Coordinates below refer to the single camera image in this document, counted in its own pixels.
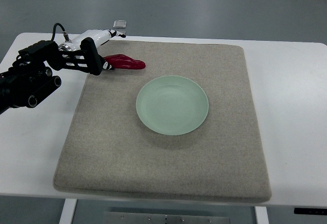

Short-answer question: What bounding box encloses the white table leg right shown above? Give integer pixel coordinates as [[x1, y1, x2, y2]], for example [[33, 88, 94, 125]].
[[254, 206, 269, 224]]

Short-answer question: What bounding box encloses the small clear plastic box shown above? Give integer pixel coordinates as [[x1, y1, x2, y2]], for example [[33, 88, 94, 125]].
[[113, 20, 127, 29]]

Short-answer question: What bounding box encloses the black table control panel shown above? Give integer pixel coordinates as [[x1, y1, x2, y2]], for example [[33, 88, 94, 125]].
[[294, 208, 327, 215]]

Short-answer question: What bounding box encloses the beige fabric mat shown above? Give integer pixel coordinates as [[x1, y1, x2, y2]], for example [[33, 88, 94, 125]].
[[53, 40, 272, 203]]

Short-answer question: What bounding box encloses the white table leg left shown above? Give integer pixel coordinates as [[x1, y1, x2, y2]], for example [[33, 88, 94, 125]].
[[59, 198, 77, 224]]

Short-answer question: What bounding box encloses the red chili pepper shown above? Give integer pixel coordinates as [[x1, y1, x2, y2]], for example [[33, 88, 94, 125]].
[[103, 54, 146, 70]]

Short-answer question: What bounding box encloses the light green plate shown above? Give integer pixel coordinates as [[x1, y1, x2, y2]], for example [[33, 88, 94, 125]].
[[135, 76, 209, 136]]

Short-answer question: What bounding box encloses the white table leg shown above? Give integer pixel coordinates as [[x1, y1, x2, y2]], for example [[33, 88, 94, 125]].
[[254, 206, 269, 224], [59, 198, 77, 224]]

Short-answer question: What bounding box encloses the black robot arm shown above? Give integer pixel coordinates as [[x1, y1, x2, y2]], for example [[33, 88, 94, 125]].
[[1, 37, 105, 113]]

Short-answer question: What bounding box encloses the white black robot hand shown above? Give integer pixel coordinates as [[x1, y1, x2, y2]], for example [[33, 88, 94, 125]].
[[58, 30, 126, 75]]

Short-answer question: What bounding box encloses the metal crossbar plate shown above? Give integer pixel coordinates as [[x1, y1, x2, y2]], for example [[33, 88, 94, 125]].
[[103, 212, 230, 224]]

